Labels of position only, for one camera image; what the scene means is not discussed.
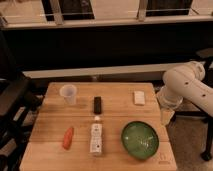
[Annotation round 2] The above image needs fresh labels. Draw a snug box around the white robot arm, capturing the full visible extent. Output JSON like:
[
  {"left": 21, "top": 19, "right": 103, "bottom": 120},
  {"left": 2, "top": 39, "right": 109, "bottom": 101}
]
[{"left": 156, "top": 61, "right": 213, "bottom": 126}]

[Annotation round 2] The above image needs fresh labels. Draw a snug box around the white sponge block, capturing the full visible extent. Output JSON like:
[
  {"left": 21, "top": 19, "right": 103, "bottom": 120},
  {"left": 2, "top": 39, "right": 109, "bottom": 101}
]
[{"left": 134, "top": 91, "right": 145, "bottom": 105}]

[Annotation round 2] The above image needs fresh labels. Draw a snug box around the white ceramic cup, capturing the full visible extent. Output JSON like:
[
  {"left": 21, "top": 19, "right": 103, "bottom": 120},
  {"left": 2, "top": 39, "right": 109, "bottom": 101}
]
[{"left": 59, "top": 84, "right": 77, "bottom": 105}]

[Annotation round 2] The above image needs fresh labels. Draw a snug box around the black rectangular block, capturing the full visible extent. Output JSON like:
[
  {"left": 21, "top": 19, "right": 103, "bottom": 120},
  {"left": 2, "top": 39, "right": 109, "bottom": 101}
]
[{"left": 94, "top": 97, "right": 102, "bottom": 114}]

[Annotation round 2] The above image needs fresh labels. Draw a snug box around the orange carrot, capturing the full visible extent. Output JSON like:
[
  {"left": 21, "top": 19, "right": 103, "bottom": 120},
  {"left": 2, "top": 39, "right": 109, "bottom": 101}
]
[{"left": 62, "top": 127, "right": 74, "bottom": 150}]

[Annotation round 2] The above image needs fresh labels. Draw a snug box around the black office chair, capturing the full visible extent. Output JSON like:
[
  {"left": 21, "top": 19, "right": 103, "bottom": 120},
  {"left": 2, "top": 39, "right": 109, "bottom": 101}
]
[{"left": 163, "top": 47, "right": 213, "bottom": 161}]

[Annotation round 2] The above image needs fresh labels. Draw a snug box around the black chair at left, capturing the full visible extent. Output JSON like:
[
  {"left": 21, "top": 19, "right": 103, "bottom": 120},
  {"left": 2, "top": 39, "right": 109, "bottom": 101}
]
[{"left": 0, "top": 31, "right": 42, "bottom": 171}]

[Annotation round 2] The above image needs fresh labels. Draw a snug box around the green ceramic bowl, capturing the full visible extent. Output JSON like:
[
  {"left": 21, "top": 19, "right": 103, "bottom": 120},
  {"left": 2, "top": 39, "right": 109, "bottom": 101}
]
[{"left": 121, "top": 121, "right": 159, "bottom": 160}]

